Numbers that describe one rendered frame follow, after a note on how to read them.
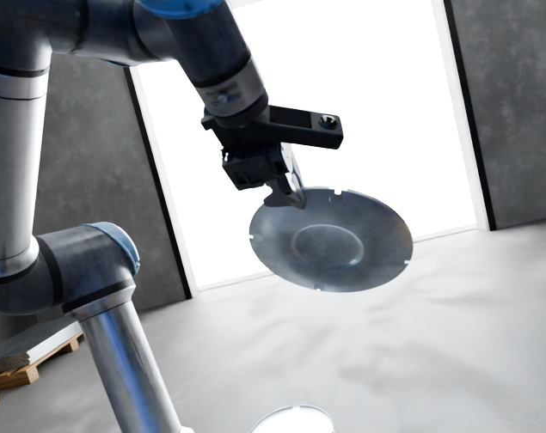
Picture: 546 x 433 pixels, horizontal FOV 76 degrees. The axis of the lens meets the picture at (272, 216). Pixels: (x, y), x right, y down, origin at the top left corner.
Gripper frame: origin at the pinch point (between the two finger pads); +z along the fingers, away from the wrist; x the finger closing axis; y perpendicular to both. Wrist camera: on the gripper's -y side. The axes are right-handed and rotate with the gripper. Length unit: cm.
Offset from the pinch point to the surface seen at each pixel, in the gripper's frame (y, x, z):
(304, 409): 30, 12, 95
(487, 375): -40, -9, 156
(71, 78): 306, -353, 83
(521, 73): -186, -336, 249
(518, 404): -45, 6, 141
